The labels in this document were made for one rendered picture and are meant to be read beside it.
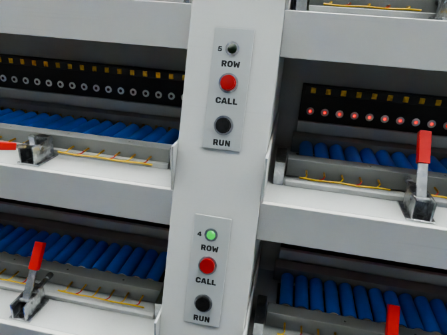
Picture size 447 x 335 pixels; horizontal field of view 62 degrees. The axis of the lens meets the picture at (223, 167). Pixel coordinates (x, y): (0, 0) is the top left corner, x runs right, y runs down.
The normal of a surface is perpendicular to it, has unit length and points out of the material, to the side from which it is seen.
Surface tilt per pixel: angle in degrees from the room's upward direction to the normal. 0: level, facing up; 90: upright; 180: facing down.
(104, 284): 106
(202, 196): 90
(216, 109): 90
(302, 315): 16
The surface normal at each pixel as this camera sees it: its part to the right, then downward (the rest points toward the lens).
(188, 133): -0.17, 0.10
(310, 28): -0.19, 0.37
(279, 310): 0.06, -0.92
